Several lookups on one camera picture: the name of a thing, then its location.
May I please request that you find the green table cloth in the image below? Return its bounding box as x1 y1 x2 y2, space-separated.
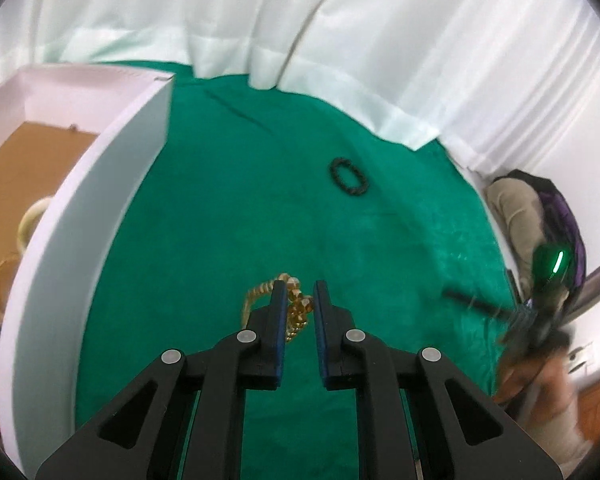
74 59 520 480

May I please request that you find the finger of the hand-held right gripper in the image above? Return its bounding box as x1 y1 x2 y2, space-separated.
442 286 512 322

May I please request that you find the white backdrop curtain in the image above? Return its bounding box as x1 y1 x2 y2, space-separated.
0 0 600 186

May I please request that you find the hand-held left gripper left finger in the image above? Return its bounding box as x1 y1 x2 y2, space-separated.
35 280 289 480

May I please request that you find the white cardboard box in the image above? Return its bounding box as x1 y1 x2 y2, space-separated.
0 65 176 479

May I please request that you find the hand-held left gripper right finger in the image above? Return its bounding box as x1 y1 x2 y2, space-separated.
312 280 564 480

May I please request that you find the gold chain necklace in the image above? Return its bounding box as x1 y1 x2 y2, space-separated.
240 272 316 344

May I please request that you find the person's right forearm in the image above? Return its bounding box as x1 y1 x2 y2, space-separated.
497 351 578 413

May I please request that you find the pale jade bangle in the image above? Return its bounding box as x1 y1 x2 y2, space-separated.
17 197 54 254

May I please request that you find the dark purple backpack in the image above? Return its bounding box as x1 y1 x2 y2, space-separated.
505 169 589 313

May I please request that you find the black bead bracelet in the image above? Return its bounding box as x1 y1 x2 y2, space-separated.
328 156 371 197

